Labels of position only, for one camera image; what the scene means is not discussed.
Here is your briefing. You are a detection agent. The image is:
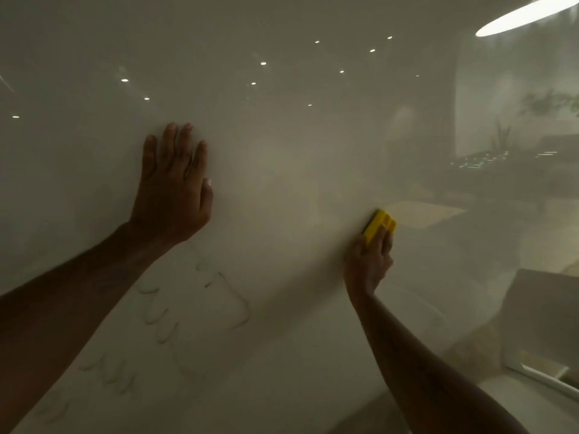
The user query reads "person's right hand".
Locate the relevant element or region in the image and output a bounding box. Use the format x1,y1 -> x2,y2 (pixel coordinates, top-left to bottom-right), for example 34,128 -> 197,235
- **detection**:
344,222 -> 394,300

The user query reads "person's left hand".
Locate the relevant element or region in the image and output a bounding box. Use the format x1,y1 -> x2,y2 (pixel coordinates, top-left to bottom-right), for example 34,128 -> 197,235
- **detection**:
128,122 -> 214,247

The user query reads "yellow whiteboard eraser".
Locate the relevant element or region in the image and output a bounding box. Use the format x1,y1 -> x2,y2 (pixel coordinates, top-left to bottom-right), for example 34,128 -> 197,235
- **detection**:
362,209 -> 398,247

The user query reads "person's right forearm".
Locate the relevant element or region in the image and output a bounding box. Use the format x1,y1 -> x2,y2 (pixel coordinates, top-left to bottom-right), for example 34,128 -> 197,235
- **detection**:
351,288 -> 531,434

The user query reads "person's left forearm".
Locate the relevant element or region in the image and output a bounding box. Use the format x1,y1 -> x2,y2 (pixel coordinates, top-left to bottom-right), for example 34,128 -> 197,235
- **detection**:
0,221 -> 178,434

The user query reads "glossy white whiteboard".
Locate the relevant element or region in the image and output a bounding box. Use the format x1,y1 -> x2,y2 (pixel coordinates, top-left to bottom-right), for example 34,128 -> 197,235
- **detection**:
0,0 -> 579,434

